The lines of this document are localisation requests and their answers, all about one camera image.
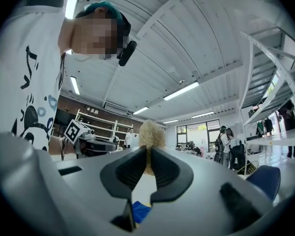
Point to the black swivel chair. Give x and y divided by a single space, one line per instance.
238 156

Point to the beige fluffy fibre clump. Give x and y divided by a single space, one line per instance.
152 134

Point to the blue cloth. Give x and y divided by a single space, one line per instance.
141 210

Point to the white wall shelving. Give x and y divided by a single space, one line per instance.
100 124

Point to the large black-framed window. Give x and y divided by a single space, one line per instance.
196 134

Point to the person's left forearm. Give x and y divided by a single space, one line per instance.
55 145

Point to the ceiling light strip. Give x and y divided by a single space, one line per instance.
140 110
75 85
181 90
202 114
170 121
71 7

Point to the white metal storage rack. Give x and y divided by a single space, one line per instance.
273 65

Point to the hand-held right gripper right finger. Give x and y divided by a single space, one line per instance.
199 205

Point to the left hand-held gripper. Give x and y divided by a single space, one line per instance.
72 131

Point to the person's white printed t-shirt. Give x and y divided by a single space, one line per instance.
14 58

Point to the black head-mounted camera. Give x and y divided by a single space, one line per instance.
127 53

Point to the person's face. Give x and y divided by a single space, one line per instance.
88 38

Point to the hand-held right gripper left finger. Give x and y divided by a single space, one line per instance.
76 193

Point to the blue chair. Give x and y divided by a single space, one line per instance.
265 181

